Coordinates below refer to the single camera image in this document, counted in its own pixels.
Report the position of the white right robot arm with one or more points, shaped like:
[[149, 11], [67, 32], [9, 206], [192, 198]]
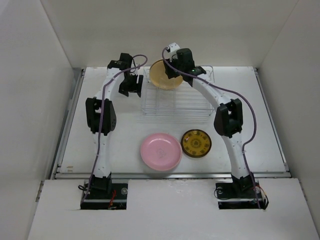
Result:
[[228, 120]]

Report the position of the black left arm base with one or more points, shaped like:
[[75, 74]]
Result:
[[101, 200]]

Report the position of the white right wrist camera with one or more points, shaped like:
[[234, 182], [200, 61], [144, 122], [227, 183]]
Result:
[[172, 49]]

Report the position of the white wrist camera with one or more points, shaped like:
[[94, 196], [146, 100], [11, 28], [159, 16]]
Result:
[[134, 72], [172, 49]]

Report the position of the white wire dish rack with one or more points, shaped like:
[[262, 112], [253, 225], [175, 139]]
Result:
[[183, 104]]

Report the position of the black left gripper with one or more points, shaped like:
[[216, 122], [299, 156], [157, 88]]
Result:
[[135, 87]]

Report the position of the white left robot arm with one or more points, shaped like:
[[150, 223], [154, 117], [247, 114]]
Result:
[[121, 78]]

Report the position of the white foam front board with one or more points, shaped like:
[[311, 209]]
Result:
[[172, 210]]

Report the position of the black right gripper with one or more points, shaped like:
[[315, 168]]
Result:
[[170, 72]]

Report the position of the pink plastic plate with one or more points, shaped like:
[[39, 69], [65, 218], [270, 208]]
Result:
[[161, 152]]

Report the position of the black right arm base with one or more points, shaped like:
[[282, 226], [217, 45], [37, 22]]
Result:
[[229, 199]]

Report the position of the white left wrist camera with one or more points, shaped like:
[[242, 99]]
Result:
[[134, 72]]

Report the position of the yellow plate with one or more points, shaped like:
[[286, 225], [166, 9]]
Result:
[[159, 78]]

